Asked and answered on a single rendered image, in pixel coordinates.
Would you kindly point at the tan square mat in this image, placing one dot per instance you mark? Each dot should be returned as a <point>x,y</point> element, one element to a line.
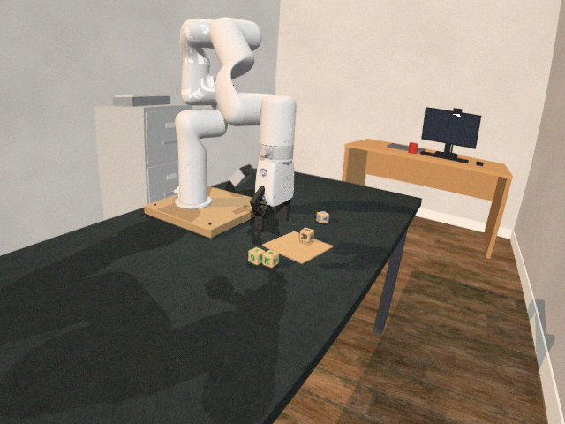
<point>292,247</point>

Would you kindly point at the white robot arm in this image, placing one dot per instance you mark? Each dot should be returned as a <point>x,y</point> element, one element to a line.
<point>275,114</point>

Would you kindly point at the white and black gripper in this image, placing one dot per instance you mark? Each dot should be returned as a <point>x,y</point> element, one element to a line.
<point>275,181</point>

